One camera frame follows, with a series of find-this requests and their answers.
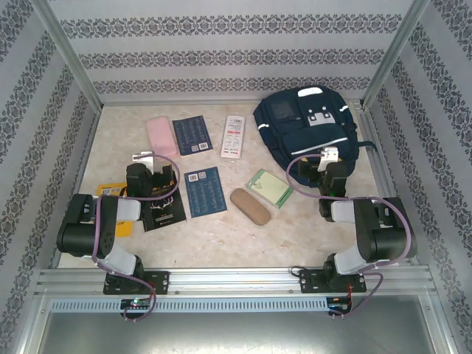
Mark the pink pencil case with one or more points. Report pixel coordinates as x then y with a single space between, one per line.
161 138

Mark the blue thin book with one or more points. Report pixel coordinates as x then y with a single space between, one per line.
191 134
204 193

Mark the black book with antlers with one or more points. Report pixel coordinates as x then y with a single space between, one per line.
166 217

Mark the yellow book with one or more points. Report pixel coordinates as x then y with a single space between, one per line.
123 230

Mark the green notepad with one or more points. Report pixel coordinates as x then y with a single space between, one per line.
269 187

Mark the navy blue backpack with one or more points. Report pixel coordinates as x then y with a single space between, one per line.
295 125

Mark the white long stationery packet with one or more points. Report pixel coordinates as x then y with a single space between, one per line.
233 136

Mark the brown glasses case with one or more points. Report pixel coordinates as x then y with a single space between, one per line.
250 207

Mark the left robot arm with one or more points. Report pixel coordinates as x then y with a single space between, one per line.
129 210

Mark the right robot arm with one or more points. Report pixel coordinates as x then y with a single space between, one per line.
383 239

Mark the small controller board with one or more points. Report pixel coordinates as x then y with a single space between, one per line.
339 305
136 303

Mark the grey metal sheet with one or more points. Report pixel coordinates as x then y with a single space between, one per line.
236 335

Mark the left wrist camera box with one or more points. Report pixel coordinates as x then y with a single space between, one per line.
147 160

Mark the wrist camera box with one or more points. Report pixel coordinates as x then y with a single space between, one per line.
147 160
328 155

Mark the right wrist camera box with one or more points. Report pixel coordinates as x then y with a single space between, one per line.
328 155

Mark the wide aluminium side rail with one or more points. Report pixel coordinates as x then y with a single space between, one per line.
382 177

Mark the narrow aluminium side rail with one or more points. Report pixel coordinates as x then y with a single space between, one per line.
83 166

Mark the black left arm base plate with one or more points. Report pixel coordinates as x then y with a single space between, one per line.
158 282

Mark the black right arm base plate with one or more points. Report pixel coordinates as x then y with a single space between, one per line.
309 282

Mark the aluminium mounting rail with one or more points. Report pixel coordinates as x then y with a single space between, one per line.
236 282

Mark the aluminium frame post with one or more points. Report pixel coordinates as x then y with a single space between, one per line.
70 55
394 55

